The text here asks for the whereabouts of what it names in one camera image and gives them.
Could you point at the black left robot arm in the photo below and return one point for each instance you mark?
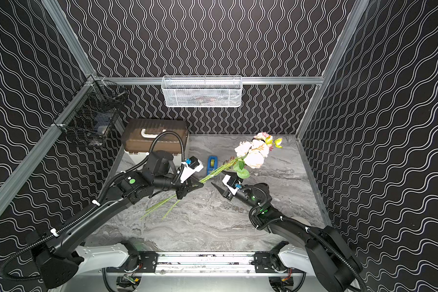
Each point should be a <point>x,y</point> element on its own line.
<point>54,252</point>

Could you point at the white mesh wall basket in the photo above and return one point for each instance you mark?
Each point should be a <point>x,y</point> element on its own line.
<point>202,91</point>

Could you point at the brown lid white storage box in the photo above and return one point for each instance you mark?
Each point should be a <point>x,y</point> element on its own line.
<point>140,133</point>

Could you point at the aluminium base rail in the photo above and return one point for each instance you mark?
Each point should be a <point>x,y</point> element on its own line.
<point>124,258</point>

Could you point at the blue tape dispenser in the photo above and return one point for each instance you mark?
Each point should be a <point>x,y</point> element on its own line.
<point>212,164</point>

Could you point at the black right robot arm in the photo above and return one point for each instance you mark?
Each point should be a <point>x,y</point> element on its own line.
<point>299,233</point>

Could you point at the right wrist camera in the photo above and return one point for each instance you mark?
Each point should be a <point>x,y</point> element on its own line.
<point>232,182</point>

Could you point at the black wire wall basket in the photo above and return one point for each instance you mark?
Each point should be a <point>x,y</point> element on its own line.
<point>94,117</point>

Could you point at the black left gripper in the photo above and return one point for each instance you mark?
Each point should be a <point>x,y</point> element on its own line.
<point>182,186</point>

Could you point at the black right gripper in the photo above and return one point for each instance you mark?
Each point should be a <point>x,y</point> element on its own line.
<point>224,193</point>

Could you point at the pink artificial flower bouquet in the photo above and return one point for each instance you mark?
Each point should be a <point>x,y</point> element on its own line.
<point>251,154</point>

